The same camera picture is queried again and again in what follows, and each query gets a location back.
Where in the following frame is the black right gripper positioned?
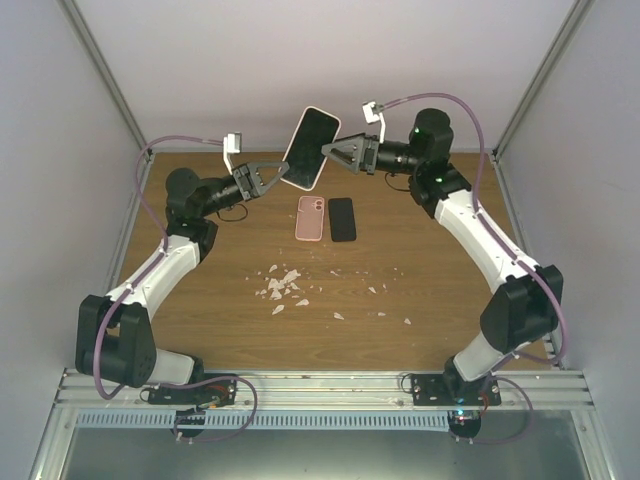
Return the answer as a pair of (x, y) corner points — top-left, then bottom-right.
(321, 133), (422, 177)

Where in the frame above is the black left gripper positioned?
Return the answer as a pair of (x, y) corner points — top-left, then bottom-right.
(199, 161), (289, 217)

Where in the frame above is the black phone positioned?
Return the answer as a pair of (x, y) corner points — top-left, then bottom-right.
(328, 198), (357, 242)
(281, 106), (341, 191)

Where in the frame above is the pink phone case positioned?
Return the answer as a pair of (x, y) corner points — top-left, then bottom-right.
(294, 196), (326, 242)

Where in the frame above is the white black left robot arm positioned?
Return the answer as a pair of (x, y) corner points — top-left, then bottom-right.
(75, 162), (289, 404)

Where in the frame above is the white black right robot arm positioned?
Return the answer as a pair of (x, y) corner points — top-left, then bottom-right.
(322, 108), (566, 405)

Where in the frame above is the white paper scrap pile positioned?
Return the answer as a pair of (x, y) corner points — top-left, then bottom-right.
(253, 264), (310, 316)

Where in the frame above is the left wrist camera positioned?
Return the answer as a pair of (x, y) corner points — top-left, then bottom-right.
(223, 132), (242, 173)

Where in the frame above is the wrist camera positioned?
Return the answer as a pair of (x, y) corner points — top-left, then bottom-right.
(223, 132), (242, 173)
(362, 101), (386, 143)

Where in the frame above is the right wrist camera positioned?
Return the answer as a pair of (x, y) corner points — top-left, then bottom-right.
(362, 101), (386, 143)

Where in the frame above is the front aluminium rail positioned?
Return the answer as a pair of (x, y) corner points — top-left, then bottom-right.
(55, 370), (594, 411)

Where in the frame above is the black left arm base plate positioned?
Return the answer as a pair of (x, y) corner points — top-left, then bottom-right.
(140, 373), (238, 409)

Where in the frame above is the grey slotted cable duct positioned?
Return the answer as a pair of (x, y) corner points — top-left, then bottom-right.
(76, 409), (449, 432)

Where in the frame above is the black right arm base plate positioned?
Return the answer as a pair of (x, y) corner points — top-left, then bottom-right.
(400, 373), (502, 407)

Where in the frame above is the left rear aluminium frame post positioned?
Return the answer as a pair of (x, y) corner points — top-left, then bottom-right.
(58, 0), (146, 148)

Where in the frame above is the aluminium frame post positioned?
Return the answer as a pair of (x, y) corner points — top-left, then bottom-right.
(490, 0), (599, 160)
(58, 0), (146, 148)

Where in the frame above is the right rear aluminium frame post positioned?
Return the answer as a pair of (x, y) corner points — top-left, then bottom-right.
(490, 0), (599, 160)

